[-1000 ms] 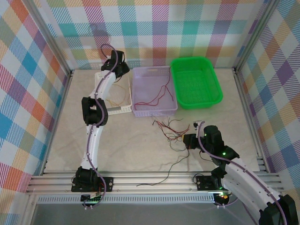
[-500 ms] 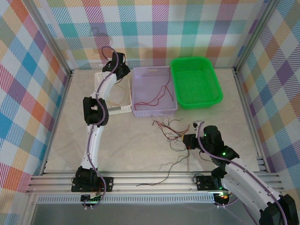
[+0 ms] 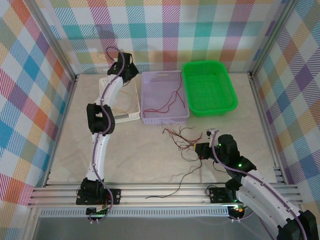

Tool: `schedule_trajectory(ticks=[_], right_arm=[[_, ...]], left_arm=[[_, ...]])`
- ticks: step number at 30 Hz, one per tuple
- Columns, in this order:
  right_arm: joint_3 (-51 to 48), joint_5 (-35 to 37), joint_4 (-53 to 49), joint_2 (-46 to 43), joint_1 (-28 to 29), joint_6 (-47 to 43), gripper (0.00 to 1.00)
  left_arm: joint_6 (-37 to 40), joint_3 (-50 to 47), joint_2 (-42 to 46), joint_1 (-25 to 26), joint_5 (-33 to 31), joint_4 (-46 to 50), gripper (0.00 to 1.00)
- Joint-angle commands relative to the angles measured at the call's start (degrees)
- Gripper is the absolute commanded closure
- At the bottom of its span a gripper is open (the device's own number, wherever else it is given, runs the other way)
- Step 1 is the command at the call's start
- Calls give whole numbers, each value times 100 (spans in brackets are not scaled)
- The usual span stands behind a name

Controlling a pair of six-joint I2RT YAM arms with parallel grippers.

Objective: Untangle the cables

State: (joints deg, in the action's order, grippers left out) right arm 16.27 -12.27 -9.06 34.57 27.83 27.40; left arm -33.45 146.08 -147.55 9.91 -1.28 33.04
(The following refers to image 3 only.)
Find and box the long black cable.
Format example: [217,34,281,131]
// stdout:
[145,152,204,200]

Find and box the lavender perforated plastic basket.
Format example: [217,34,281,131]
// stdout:
[140,70,190,126]

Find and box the white perforated plastic basket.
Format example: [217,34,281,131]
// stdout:
[98,77,141,125]

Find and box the green perforated plastic basket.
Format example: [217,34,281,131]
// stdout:
[181,60,239,118]

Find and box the circuit board with green light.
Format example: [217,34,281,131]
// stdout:
[86,204,111,218]
[228,204,248,216]

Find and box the right arm lavender cable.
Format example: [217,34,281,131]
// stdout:
[209,131,310,240]

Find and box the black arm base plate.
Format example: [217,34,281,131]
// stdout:
[208,186,227,204]
[106,188,123,205]

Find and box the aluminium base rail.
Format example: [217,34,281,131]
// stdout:
[27,183,302,209]

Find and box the grey slotted cable duct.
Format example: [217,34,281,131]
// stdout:
[39,209,231,218]

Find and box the aluminium frame post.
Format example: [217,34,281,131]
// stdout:
[24,0,79,76]
[249,0,299,75]

